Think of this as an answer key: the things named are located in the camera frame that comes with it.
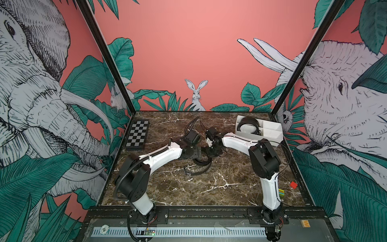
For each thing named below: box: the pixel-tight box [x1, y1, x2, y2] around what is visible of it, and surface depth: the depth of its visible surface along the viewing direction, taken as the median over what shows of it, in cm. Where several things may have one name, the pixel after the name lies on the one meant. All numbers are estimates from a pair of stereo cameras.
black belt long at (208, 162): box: [183, 157, 213, 176], surface depth 92 cm
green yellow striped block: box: [278, 188, 285, 197], surface depth 81 cm
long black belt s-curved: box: [237, 116, 262, 136], surface depth 106 cm
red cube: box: [289, 180, 298, 190], surface depth 87 cm
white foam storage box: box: [234, 114, 284, 147], surface depth 105 cm
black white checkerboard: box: [123, 119, 150, 151], surface depth 103 cm
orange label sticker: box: [300, 219, 311, 228], surface depth 73 cm
